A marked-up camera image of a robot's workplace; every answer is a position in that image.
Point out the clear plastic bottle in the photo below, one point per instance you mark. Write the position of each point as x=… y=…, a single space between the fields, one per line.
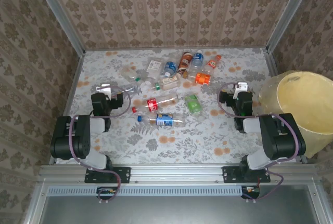
x=127 y=88
x=128 y=72

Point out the clear bottle green cap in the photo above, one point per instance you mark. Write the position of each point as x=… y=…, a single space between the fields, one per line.
x=141 y=75

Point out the red label clear bottle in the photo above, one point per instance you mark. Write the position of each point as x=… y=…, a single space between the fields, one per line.
x=152 y=104

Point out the green label plastic bottle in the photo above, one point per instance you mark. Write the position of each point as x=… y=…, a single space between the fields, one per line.
x=193 y=104

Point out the orange cap plastic bottle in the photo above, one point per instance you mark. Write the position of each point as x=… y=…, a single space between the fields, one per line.
x=212 y=64

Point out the white label clear bottle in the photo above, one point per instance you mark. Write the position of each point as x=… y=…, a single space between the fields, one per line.
x=154 y=66

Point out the beige label green cap bottle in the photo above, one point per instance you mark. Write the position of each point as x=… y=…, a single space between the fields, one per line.
x=169 y=81

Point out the brown label plastic bottle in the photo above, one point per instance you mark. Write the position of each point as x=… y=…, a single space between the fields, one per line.
x=184 y=61

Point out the blue label clear bottle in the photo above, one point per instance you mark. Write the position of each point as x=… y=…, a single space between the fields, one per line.
x=170 y=66

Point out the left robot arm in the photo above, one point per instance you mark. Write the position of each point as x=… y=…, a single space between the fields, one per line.
x=65 y=141

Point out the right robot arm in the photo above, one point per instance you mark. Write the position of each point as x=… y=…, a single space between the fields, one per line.
x=281 y=141

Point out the pale yellow plastic bin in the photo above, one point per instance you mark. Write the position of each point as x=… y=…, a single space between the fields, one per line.
x=307 y=104

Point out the blue yellow label bottle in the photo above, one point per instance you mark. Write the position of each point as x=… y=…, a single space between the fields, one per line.
x=164 y=120

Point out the black connector box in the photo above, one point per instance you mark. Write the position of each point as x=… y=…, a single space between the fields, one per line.
x=106 y=191
x=251 y=190

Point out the grey metal panel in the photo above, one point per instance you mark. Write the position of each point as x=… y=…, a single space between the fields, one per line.
x=177 y=211

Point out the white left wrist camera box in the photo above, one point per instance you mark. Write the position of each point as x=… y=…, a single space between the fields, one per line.
x=104 y=88

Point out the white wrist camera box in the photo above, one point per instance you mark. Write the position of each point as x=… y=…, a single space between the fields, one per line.
x=104 y=88
x=242 y=86

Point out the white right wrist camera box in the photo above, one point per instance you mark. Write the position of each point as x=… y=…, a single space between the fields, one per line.
x=242 y=86

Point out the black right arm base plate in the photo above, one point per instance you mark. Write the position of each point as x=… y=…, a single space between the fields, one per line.
x=230 y=174

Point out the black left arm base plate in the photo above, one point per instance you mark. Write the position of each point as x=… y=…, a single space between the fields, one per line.
x=122 y=174

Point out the aluminium mounting rail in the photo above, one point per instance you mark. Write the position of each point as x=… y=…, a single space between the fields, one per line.
x=177 y=173

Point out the aluminium frame post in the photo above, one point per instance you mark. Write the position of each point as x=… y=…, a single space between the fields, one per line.
x=288 y=16
x=59 y=16

